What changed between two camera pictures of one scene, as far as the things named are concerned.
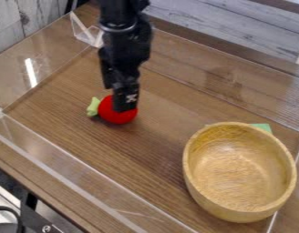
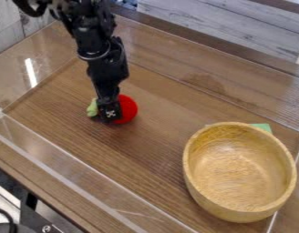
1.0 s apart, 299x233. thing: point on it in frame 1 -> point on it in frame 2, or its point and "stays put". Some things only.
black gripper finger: [125, 96] -> [108, 110]
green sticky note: [263, 126] stays put
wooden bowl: [239, 170] stays put
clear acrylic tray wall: [72, 187] stays put
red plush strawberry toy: [103, 108] stays put
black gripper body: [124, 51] -> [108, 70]
